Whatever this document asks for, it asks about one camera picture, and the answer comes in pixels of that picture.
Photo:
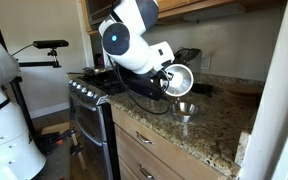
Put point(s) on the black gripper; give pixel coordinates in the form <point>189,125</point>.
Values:
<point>155,78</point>

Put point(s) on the stainless steel stove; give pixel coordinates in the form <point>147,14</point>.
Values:
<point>90,123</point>

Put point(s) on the small stainless steel bowl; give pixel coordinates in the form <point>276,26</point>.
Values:
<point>182,80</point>
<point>192,110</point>

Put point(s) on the black red clamp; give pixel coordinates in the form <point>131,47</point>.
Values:
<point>60,136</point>

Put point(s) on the white wall outlet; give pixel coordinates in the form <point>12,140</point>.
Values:
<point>206,61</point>

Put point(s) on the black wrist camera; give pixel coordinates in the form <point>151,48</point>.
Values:
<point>142,86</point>

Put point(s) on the stack of round wooden trivets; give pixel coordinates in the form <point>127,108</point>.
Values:
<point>242,95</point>

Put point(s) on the steel frying pan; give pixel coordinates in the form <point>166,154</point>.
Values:
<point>95,70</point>

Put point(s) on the black stereo camera bar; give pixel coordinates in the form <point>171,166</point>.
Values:
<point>50,44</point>

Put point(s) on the black camera stand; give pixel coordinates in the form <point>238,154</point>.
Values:
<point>17,86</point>

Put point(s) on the kitchen base cabinet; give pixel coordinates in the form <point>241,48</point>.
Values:
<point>157,156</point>

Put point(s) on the wooden wall cabinet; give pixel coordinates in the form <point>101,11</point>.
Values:
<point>217,5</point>

